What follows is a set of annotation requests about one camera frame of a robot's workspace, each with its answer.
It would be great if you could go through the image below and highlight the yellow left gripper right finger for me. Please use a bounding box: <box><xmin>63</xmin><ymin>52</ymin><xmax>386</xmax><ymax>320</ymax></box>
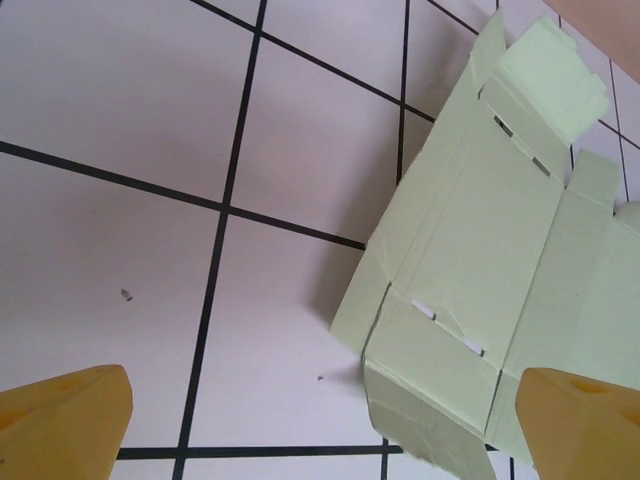
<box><xmin>515</xmin><ymin>366</ymin><xmax>640</xmax><ymax>480</ymax></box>

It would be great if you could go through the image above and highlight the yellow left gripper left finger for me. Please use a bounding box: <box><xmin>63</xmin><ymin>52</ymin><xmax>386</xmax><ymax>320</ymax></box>
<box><xmin>0</xmin><ymin>364</ymin><xmax>134</xmax><ymax>480</ymax></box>

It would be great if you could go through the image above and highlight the light green cloth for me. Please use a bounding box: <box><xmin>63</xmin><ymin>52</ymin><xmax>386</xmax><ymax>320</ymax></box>
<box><xmin>327</xmin><ymin>9</ymin><xmax>640</xmax><ymax>480</ymax></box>

